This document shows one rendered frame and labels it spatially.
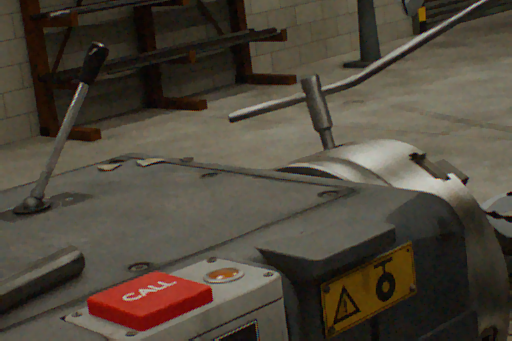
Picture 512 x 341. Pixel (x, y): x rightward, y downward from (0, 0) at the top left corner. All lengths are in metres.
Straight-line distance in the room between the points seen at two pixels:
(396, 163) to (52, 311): 0.50
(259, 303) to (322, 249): 0.08
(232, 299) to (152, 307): 0.06
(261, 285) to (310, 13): 9.98
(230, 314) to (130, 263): 0.13
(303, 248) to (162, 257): 0.11
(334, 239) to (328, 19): 10.10
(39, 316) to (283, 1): 9.72
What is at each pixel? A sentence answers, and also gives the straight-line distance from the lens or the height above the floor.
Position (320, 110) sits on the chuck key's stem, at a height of 1.28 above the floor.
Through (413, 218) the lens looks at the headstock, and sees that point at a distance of 0.87.
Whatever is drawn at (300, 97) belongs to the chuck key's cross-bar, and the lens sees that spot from 1.17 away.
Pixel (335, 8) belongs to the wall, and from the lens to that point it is 10.94.
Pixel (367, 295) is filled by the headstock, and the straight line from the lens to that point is 0.82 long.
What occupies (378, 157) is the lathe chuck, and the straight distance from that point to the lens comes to 1.11.
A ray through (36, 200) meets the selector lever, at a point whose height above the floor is 1.26.
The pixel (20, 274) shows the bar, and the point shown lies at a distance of 0.74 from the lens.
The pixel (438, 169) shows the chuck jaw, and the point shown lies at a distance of 1.13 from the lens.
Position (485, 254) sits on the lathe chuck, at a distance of 1.10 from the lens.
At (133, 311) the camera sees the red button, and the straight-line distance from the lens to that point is 0.65.
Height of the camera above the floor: 1.49
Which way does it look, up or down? 13 degrees down
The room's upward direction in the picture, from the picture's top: 7 degrees counter-clockwise
